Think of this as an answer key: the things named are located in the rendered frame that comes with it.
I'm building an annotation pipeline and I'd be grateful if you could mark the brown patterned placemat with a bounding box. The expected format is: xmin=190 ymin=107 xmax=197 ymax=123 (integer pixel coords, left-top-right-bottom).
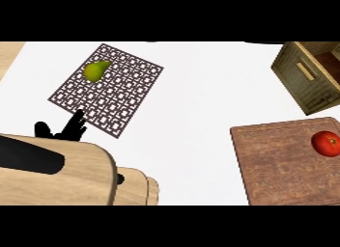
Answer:
xmin=47 ymin=42 xmax=165 ymax=140

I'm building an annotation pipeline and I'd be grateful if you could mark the green pear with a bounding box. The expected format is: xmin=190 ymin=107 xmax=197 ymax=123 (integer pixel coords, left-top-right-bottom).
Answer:
xmin=82 ymin=60 xmax=112 ymax=83

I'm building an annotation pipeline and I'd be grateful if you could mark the olive wooden crate basket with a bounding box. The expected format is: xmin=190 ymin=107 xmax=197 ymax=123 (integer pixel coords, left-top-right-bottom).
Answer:
xmin=270 ymin=41 xmax=340 ymax=117

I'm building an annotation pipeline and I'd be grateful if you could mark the brown wooden cutting board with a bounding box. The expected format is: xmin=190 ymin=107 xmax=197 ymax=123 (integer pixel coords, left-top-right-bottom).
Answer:
xmin=228 ymin=117 xmax=340 ymax=206

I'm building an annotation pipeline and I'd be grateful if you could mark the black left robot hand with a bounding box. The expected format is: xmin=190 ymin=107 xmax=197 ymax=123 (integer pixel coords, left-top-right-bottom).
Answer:
xmin=32 ymin=109 xmax=88 ymax=143

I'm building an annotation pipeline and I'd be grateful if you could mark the red tomato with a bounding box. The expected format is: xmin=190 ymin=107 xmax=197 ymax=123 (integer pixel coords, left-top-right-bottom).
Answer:
xmin=309 ymin=130 xmax=340 ymax=158

